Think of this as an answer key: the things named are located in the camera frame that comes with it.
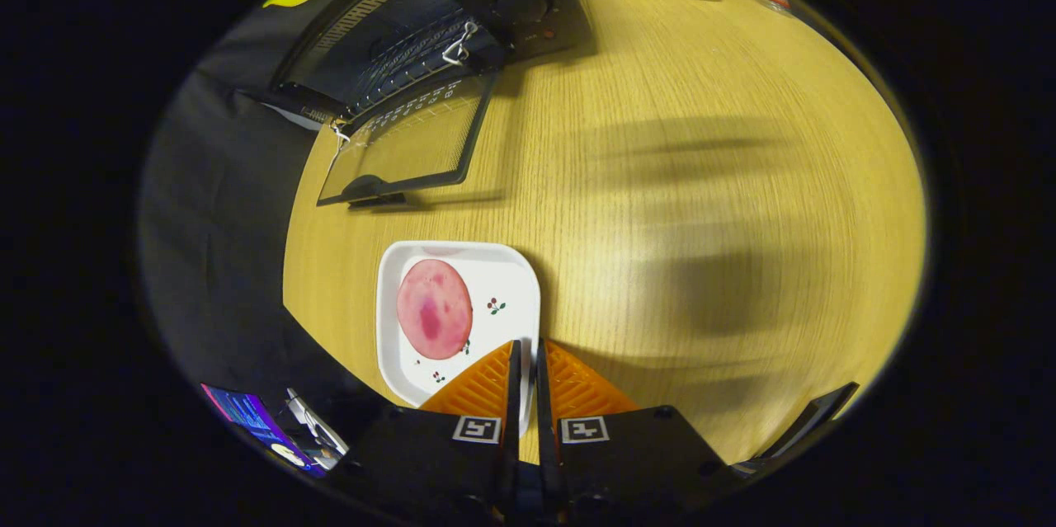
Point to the black backdrop cloth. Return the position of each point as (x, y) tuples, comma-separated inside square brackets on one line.
[(223, 247)]

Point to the lit colourful screen device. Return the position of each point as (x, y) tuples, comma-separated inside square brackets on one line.
[(252, 420)]

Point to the white square plate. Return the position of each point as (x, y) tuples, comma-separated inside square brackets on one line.
[(507, 279)]

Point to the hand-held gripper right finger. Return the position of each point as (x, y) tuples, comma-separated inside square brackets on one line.
[(544, 395)]

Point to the dark flat panel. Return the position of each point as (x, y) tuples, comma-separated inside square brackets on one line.
[(813, 420)]

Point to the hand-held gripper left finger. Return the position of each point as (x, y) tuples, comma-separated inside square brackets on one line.
[(513, 395)]

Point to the pink ham slice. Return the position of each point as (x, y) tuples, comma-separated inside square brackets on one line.
[(433, 308)]

